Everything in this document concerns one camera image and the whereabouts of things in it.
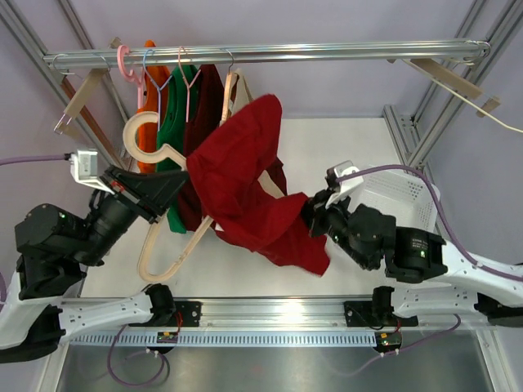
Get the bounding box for pink plastic hanger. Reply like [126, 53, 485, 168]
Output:
[117, 45, 145, 109]

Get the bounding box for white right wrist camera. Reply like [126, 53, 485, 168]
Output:
[325, 160, 364, 207]

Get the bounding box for white slotted cable duct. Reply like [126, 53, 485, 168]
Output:
[71, 329, 377, 348]

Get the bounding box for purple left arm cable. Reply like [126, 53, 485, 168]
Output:
[0, 153, 66, 167]

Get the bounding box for dark maroon t shirt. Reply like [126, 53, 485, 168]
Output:
[176, 64, 287, 233]

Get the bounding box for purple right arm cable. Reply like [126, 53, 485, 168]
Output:
[334, 163, 523, 283]

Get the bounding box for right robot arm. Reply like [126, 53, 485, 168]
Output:
[302, 189, 522, 327]

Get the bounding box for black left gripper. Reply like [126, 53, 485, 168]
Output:
[72, 165, 191, 268]

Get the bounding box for aluminium frame posts right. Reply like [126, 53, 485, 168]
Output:
[382, 1, 522, 173]

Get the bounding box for metal clothes rail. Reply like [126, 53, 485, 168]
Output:
[42, 38, 491, 69]

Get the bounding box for wooden clip hanger left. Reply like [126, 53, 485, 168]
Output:
[54, 53, 111, 135]

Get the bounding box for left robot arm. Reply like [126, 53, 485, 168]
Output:
[1, 166, 189, 363]

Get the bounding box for wooden clip hanger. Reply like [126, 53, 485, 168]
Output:
[401, 58, 522, 133]
[54, 53, 111, 135]

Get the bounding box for aluminium frame posts left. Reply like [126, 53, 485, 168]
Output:
[1, 1, 132, 168]

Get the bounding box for wooden clip hanger right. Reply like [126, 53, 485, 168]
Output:
[401, 58, 522, 133]

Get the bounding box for beige t shirt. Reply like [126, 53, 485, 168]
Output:
[229, 69, 253, 116]

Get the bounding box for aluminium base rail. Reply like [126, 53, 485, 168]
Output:
[60, 296, 491, 327]

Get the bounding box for white plastic laundry basket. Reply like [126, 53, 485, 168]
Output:
[351, 171, 437, 232]

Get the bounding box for aluminium frame posts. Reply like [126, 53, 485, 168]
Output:
[1, 1, 132, 168]
[382, 1, 522, 173]

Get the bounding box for green t shirt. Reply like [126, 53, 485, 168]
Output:
[156, 65, 198, 234]

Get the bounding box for wooden hanger with metal hook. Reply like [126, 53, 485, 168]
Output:
[220, 48, 237, 125]

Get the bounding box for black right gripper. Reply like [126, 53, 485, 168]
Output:
[294, 186, 373, 270]

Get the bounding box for orange t shirt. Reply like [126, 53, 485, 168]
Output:
[137, 65, 171, 153]

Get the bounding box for bright red t shirt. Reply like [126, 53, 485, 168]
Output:
[186, 94, 330, 276]

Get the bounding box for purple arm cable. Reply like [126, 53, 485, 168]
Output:
[334, 163, 523, 283]
[0, 153, 66, 167]

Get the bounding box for pink wire hanger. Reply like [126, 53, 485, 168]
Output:
[177, 46, 201, 123]

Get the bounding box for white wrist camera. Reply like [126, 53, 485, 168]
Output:
[69, 149, 109, 192]
[325, 160, 364, 207]

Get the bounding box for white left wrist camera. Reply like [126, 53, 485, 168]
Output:
[69, 149, 109, 192]

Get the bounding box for blue wire hanger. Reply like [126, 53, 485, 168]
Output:
[142, 41, 171, 130]

